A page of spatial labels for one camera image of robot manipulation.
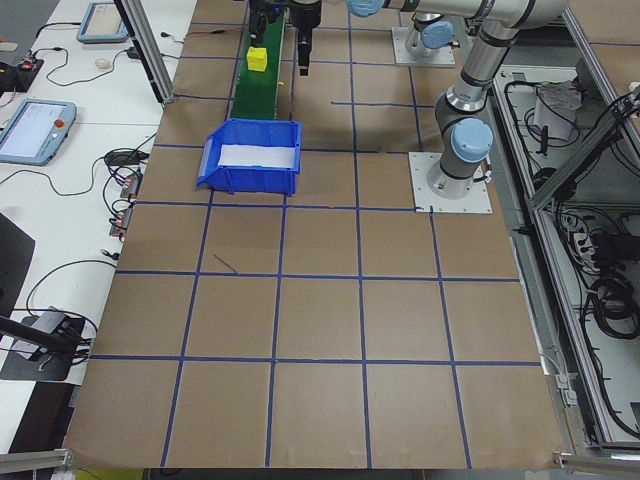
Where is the black flat panel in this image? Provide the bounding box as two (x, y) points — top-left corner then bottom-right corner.
(0, 212), (37, 321)

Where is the black desk cable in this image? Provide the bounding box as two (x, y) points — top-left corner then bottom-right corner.
(30, 45), (132, 85)

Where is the v-shaped metal bar frame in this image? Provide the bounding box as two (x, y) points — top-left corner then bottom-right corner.
(487, 0), (640, 456)

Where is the black stand base plate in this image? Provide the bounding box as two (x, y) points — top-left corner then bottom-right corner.
(0, 312), (87, 382)

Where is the black power brick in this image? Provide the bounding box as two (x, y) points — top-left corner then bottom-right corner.
(592, 232), (636, 262)

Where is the blue-grey teach pendant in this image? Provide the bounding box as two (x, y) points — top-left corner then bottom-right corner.
(0, 98), (79, 167)
(75, 1), (130, 46)

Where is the black electronics box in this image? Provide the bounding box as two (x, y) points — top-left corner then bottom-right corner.
(0, 57), (45, 94)

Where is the blue plastic storage bin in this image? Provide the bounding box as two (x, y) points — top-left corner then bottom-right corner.
(194, 118), (304, 196)

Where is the aluminium profile rail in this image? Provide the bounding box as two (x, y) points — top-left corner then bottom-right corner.
(0, 448), (76, 480)

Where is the grey usb hub strip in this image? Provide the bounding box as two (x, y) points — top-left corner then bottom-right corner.
(119, 169), (144, 201)
(109, 204), (134, 239)

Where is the white plastic container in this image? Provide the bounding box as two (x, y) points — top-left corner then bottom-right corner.
(532, 82), (584, 142)

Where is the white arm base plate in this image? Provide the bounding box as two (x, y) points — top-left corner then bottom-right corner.
(408, 151), (494, 215)
(390, 25), (457, 67)

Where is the small camera mount box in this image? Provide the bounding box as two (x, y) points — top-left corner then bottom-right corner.
(30, 306), (77, 335)

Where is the diagonal aluminium profile bar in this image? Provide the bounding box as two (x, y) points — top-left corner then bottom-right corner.
(530, 92), (640, 211)

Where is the black cable coil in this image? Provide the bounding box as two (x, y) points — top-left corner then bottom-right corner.
(574, 269), (640, 342)

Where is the green conveyor belt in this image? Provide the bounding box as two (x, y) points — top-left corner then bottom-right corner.
(229, 0), (287, 122)

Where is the black cable with plug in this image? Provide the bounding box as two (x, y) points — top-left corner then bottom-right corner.
(27, 247), (120, 321)

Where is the aluminium profile camera post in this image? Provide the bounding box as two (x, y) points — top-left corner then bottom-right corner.
(113, 0), (176, 105)

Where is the aluminium profile end bracket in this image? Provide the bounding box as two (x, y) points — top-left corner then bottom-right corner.
(552, 449), (640, 474)

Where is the white power strip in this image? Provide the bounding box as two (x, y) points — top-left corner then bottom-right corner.
(562, 214), (601, 274)

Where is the thin red wire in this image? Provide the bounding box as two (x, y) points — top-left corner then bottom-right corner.
(187, 28), (247, 40)

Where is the white foam pad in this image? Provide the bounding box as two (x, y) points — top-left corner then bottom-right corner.
(218, 143), (296, 169)

